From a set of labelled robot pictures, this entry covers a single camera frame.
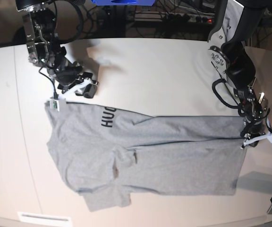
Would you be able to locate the white label strip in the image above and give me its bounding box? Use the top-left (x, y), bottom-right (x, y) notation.
top-left (17, 211), bottom-right (72, 227)

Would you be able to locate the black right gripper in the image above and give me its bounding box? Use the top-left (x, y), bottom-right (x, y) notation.
top-left (47, 60), bottom-right (99, 98)

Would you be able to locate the grey T-shirt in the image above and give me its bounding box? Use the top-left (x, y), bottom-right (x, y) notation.
top-left (45, 103), bottom-right (246, 211)

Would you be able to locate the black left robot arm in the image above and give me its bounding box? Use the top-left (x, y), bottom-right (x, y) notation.
top-left (208, 0), bottom-right (269, 140)

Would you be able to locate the blue plastic box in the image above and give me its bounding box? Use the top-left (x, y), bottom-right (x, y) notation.
top-left (92, 0), bottom-right (155, 6)

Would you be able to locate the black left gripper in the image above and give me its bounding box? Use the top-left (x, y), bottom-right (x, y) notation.
top-left (238, 104), bottom-right (270, 138)

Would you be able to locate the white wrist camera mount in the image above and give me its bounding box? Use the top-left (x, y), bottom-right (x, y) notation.
top-left (48, 80), bottom-right (94, 112)
top-left (241, 115), bottom-right (272, 149)

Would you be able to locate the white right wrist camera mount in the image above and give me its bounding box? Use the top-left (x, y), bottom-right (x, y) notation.
top-left (48, 80), bottom-right (94, 112)

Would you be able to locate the white power strip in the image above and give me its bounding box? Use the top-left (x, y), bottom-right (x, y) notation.
top-left (164, 13), bottom-right (214, 24)

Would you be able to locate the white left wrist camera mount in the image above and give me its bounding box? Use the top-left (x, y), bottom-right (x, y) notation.
top-left (241, 115), bottom-right (272, 149)

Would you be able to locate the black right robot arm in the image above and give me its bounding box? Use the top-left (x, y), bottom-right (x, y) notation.
top-left (16, 0), bottom-right (99, 99)

